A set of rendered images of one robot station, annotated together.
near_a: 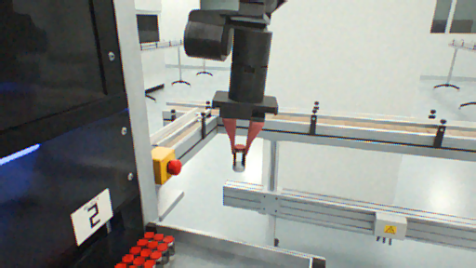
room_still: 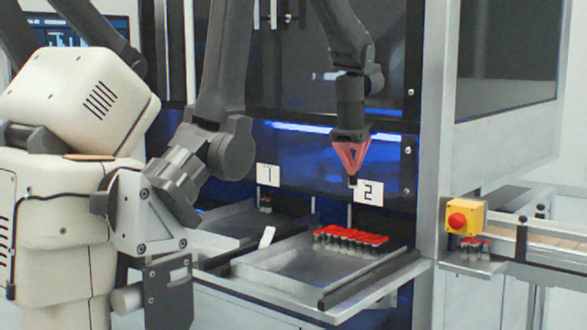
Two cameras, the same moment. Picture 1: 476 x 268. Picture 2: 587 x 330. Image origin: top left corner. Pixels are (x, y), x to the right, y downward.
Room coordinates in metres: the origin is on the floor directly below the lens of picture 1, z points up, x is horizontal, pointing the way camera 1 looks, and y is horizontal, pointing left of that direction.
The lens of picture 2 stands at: (0.81, -1.22, 1.39)
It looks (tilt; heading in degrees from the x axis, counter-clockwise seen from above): 11 degrees down; 111
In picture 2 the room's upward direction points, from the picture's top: straight up
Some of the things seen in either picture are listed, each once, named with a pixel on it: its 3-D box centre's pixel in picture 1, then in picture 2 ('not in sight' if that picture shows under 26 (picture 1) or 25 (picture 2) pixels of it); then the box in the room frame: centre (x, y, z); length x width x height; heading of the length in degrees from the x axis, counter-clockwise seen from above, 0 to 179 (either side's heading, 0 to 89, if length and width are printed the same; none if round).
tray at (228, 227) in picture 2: not in sight; (247, 222); (0.09, 0.27, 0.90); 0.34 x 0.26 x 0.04; 73
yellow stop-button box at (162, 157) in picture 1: (157, 165); (465, 216); (0.69, 0.20, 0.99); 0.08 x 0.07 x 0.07; 73
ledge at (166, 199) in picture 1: (151, 200); (475, 263); (0.72, 0.24, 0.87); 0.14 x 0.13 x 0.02; 73
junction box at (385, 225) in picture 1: (389, 226); not in sight; (1.09, -0.66, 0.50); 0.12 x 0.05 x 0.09; 73
